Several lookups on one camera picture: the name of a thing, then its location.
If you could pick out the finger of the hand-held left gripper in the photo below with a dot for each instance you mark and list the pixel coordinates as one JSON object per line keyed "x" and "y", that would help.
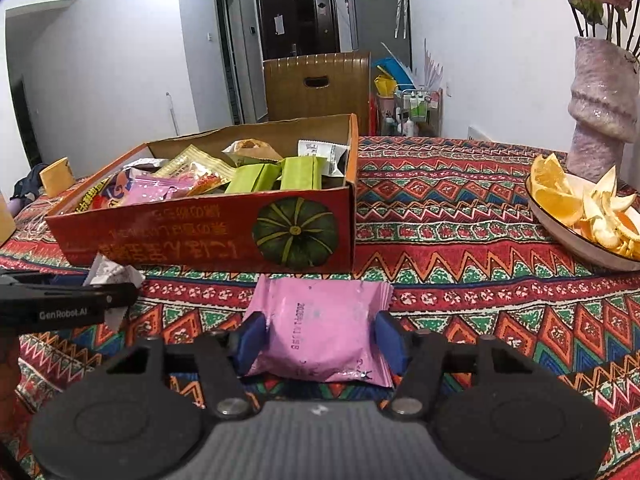
{"x": 30, "y": 277}
{"x": 122, "y": 294}

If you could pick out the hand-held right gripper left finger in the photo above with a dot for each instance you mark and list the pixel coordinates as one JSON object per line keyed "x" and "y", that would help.
{"x": 250, "y": 342}

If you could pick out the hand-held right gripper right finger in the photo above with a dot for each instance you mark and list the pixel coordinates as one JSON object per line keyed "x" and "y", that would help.
{"x": 390, "y": 342}

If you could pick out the silver white snack packet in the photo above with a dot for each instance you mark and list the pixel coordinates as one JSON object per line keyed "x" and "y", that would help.
{"x": 107, "y": 271}

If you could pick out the pink snack packet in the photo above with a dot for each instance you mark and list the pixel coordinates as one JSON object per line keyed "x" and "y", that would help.
{"x": 150, "y": 192}
{"x": 315, "y": 330}

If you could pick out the red cardboard box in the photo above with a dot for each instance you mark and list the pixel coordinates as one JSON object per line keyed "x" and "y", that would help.
{"x": 200, "y": 235}

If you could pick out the orange snack packet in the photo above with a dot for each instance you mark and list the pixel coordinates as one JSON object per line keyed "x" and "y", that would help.
{"x": 192, "y": 165}

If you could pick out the green snack packet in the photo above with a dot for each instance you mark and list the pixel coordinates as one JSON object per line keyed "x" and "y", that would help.
{"x": 250, "y": 178}
{"x": 300, "y": 172}

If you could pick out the clear white-label snack packet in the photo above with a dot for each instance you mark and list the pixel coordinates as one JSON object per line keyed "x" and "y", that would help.
{"x": 252, "y": 150}

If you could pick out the yellow thermos jug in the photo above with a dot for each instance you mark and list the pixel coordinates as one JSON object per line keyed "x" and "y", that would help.
{"x": 5, "y": 220}

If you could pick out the yellow cup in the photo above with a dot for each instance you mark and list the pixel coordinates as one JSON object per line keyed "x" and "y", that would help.
{"x": 56, "y": 177}

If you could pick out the white pole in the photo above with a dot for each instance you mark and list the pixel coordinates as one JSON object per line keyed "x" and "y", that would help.
{"x": 172, "y": 115}

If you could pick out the pile of orange peels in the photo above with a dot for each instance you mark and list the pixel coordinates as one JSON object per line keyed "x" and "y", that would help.
{"x": 560, "y": 200}

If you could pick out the yellow bag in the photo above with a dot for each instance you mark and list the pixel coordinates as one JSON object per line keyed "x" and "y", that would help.
{"x": 385, "y": 85}

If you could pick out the grey interior door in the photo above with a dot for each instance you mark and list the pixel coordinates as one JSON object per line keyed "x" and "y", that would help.
{"x": 230, "y": 50}

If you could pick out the dark entrance door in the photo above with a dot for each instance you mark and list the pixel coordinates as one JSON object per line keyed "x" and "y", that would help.
{"x": 272, "y": 25}

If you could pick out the pink textured vase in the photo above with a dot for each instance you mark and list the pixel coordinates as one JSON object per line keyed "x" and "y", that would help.
{"x": 600, "y": 110}

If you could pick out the grey refrigerator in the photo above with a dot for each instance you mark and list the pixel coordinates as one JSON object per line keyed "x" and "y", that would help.
{"x": 380, "y": 20}

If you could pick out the hanging white umbrellas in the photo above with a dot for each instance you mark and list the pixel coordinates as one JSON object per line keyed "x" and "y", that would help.
{"x": 400, "y": 5}

